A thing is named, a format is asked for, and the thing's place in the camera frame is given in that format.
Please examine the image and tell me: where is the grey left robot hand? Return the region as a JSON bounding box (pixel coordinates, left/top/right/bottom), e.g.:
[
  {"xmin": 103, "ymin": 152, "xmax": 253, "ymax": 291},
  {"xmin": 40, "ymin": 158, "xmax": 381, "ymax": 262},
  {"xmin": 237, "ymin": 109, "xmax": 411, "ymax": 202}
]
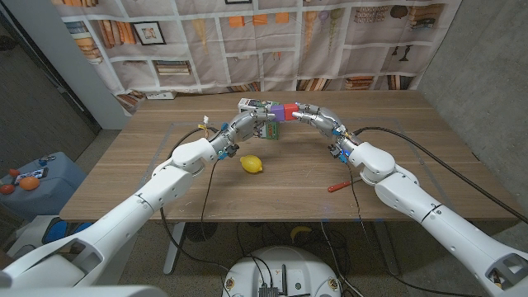
[{"xmin": 212, "ymin": 109, "xmax": 276, "ymax": 161}]

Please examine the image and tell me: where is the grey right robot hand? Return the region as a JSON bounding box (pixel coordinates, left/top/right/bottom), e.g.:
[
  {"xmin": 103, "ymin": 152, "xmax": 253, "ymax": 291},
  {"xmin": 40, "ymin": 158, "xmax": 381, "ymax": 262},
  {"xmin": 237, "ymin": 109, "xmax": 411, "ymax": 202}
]
[{"xmin": 295, "ymin": 102, "xmax": 351, "ymax": 160}]

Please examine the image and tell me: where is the red magnetic block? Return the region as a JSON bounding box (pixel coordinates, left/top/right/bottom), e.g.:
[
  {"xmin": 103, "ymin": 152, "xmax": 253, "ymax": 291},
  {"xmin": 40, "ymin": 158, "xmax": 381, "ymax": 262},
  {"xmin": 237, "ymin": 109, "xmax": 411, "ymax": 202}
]
[{"xmin": 282, "ymin": 102, "xmax": 300, "ymax": 121}]

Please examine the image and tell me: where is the green printed package box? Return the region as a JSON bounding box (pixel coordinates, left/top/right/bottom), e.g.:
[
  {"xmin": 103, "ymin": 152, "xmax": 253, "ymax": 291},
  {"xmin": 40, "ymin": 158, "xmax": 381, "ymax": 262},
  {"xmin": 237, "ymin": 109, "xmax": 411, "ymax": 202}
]
[{"xmin": 237, "ymin": 97, "xmax": 281, "ymax": 141}]

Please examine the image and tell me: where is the yellow toy lemon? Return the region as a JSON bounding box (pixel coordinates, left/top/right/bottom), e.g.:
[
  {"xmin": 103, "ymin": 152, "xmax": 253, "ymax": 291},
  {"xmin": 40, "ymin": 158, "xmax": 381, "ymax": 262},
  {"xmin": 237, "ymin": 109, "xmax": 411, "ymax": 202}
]
[{"xmin": 239, "ymin": 154, "xmax": 264, "ymax": 174}]

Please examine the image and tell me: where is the orange toy fruit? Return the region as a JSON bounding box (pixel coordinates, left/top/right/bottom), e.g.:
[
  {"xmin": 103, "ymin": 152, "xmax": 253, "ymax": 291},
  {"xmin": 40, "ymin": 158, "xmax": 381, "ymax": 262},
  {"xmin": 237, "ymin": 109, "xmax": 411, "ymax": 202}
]
[{"xmin": 19, "ymin": 176, "xmax": 40, "ymax": 191}]

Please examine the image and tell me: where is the printed bookshelf backdrop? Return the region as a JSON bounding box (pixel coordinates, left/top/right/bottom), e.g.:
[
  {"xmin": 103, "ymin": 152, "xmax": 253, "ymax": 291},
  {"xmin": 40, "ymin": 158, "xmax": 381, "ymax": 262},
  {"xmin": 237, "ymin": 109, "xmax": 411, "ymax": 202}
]
[{"xmin": 51, "ymin": 0, "xmax": 463, "ymax": 115}]

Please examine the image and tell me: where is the white power strip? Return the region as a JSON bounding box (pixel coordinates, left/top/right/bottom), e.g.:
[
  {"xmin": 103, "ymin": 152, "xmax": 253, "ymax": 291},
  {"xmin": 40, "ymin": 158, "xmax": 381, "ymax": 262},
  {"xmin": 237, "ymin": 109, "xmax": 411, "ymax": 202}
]
[{"xmin": 145, "ymin": 91, "xmax": 177, "ymax": 101}]

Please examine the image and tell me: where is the yellow banana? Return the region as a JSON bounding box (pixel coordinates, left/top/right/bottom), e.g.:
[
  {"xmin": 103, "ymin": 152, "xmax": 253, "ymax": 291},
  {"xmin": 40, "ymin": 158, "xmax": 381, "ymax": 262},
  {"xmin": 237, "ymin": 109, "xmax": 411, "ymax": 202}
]
[{"xmin": 290, "ymin": 225, "xmax": 314, "ymax": 243}]

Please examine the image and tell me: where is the black round fan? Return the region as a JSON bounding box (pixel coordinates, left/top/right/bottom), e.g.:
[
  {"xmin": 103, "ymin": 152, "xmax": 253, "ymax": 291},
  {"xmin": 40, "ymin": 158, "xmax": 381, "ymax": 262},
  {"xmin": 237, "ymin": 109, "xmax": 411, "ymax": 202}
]
[{"xmin": 184, "ymin": 221, "xmax": 219, "ymax": 243}]

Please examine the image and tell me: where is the grey table leg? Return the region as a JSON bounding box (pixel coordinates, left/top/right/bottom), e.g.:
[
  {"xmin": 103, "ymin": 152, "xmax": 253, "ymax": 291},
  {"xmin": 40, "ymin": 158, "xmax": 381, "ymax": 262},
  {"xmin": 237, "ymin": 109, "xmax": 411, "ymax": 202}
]
[{"xmin": 373, "ymin": 220, "xmax": 400, "ymax": 276}]

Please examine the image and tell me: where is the white table leg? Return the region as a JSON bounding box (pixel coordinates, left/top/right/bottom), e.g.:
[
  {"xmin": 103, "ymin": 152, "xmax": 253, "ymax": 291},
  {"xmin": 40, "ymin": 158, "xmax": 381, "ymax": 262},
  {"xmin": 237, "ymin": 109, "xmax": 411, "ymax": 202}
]
[{"xmin": 163, "ymin": 221, "xmax": 186, "ymax": 276}]

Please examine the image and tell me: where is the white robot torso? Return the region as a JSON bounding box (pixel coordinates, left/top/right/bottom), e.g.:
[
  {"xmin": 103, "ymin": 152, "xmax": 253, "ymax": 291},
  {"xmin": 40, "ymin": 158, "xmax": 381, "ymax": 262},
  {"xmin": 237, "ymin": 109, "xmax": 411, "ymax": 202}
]
[{"xmin": 221, "ymin": 245, "xmax": 342, "ymax": 297}]

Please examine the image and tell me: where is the blue-grey storage box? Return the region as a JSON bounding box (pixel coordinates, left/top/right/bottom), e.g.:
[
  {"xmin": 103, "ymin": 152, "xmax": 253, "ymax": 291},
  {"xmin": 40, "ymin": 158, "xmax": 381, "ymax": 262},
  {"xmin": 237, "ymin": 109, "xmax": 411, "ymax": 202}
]
[{"xmin": 0, "ymin": 151, "xmax": 87, "ymax": 222}]

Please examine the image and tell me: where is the white mat with blue footprints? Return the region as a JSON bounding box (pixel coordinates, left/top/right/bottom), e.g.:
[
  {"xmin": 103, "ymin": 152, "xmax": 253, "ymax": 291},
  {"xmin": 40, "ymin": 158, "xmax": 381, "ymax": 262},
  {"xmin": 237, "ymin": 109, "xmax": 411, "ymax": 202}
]
[{"xmin": 6, "ymin": 214, "xmax": 96, "ymax": 259}]

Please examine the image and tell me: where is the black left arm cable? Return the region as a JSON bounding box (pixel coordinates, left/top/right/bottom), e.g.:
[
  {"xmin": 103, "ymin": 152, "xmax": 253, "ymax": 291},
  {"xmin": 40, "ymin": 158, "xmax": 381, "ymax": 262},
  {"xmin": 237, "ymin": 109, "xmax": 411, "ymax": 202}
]
[{"xmin": 158, "ymin": 125, "xmax": 232, "ymax": 273}]

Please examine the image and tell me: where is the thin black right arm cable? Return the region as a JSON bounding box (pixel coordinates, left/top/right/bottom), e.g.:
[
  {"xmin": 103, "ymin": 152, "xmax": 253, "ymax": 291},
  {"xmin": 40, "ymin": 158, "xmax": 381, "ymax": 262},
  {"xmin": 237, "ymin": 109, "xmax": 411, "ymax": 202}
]
[{"xmin": 344, "ymin": 163, "xmax": 483, "ymax": 297}]

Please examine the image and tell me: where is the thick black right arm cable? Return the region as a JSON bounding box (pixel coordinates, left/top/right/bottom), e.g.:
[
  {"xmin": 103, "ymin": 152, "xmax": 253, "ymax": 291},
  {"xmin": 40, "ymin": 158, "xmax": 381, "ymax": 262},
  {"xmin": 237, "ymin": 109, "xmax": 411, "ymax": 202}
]
[{"xmin": 352, "ymin": 126, "xmax": 528, "ymax": 226}]

